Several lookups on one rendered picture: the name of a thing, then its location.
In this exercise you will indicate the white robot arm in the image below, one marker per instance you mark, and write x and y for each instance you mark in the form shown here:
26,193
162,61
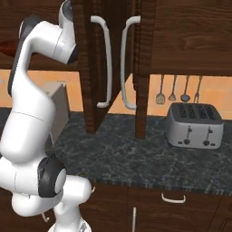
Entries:
27,127

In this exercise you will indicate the dark wood base cabinet door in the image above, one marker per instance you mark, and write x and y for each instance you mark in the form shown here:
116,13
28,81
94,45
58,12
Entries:
108,211
169,220

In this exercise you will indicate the hanging slotted spatula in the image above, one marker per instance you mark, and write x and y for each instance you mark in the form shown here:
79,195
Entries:
160,98

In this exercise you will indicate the beige box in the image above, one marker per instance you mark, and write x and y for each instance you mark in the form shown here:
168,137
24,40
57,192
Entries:
59,114

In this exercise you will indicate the hanging small spatula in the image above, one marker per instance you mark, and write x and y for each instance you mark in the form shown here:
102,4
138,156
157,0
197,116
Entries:
172,97

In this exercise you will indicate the hanging ladle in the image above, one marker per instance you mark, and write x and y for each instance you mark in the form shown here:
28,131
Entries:
185,97

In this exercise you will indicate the silver four-slot toaster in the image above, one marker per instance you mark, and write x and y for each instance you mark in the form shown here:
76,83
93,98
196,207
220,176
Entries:
193,130

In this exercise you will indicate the hanging long fork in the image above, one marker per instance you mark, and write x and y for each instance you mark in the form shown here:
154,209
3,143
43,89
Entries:
198,90

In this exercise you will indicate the dark wood drawer front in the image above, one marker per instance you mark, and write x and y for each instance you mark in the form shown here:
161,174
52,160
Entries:
196,199

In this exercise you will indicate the red-brown bowl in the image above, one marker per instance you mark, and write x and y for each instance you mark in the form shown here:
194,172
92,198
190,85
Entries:
7,46

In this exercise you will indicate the dark wood wall cabinet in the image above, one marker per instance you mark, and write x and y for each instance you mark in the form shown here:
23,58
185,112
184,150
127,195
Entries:
7,18
193,36

